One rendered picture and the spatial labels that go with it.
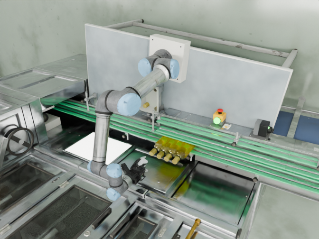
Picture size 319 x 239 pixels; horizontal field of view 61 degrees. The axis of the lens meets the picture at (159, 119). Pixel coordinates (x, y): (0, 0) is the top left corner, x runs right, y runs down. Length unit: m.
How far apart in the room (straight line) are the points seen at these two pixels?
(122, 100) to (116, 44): 0.94
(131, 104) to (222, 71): 0.73
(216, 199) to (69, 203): 0.90
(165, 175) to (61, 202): 0.66
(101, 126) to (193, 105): 0.78
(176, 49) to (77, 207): 1.16
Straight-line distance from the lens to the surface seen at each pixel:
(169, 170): 1.89
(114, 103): 1.37
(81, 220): 1.69
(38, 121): 2.32
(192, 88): 1.95
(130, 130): 2.18
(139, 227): 1.61
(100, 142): 1.51
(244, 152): 1.82
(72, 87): 2.47
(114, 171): 1.46
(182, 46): 1.80
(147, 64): 1.70
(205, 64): 1.86
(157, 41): 1.90
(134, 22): 2.76
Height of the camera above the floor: 2.42
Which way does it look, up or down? 50 degrees down
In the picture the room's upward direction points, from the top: 128 degrees counter-clockwise
